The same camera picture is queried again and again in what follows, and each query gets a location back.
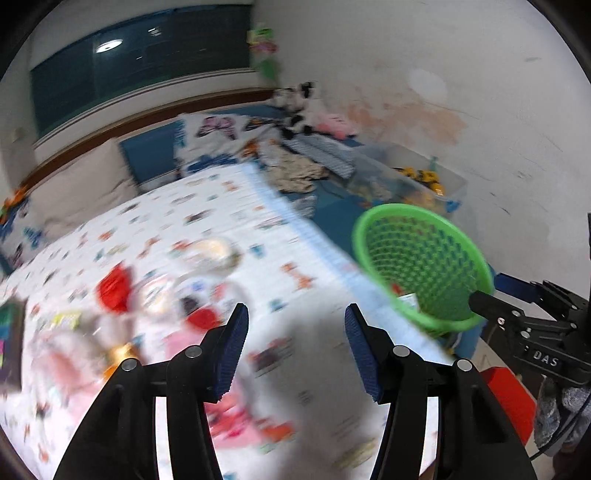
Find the red plastic stool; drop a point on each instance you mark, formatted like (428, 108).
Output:
(508, 401)

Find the clear plastic wrapper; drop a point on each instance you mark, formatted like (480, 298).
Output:
(214, 256)

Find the red wrapper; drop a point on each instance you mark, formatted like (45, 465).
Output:
(115, 288)

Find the pink plush toy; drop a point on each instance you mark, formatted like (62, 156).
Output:
(337, 123)

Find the white green packet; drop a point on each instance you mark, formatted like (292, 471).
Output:
(408, 301)

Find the dark window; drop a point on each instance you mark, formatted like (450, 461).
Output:
(138, 60)

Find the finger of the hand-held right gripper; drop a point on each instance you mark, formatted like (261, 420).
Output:
(491, 307)
(517, 286)

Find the pink printed wrapper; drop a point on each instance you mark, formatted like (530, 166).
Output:
(244, 420)

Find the green hanging wall toy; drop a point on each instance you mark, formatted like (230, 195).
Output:
(264, 48)

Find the wooden bed headboard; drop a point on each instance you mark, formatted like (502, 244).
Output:
(152, 113)

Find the orange gold wrapper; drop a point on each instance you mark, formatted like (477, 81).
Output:
(121, 355)

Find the butterfly print pillow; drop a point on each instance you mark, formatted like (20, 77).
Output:
(217, 138)

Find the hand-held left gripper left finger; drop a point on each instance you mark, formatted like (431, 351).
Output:
(232, 353)

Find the yellow green packet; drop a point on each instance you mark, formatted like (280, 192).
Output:
(65, 320)

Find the striped grey cloth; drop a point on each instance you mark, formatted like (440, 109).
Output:
(323, 154)

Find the beige crumpled garment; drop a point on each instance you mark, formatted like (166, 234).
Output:
(298, 173)

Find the green plastic mesh basket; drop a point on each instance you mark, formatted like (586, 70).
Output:
(425, 272)

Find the yellow toy truck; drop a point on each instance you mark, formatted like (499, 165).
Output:
(422, 177)

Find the pink plastic bag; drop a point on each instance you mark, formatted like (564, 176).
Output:
(64, 364)

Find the white printed blanket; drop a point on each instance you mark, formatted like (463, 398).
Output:
(184, 230)

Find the black white plush toy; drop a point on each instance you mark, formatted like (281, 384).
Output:
(298, 104)

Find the blue box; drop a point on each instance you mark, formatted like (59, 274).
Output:
(466, 339)

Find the beige pillow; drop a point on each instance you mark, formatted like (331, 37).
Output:
(78, 189)

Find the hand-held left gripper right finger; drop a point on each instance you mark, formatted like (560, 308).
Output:
(364, 357)

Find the clear plastic storage bin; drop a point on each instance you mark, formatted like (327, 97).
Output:
(406, 177)

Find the white round packet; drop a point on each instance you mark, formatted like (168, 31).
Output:
(159, 295)

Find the dark colourful book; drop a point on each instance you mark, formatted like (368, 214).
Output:
(10, 344)

